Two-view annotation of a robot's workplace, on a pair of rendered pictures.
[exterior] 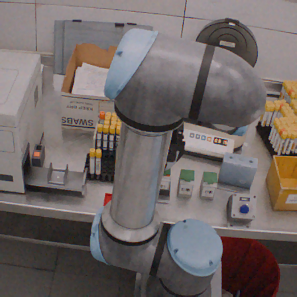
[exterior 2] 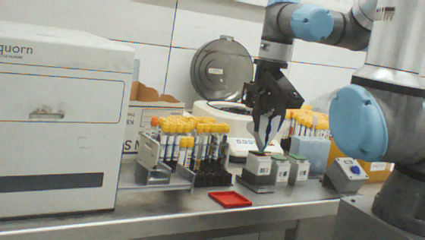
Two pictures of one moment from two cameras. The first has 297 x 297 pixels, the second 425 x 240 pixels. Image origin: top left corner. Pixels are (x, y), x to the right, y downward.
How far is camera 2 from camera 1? 1.03 m
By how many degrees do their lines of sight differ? 47
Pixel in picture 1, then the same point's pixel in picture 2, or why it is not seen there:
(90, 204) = (203, 204)
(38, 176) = (124, 181)
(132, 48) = not seen: outside the picture
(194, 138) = (243, 143)
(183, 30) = (169, 63)
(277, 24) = (251, 49)
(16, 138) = (127, 95)
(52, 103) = not seen: hidden behind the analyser
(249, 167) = (324, 142)
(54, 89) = not seen: hidden behind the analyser
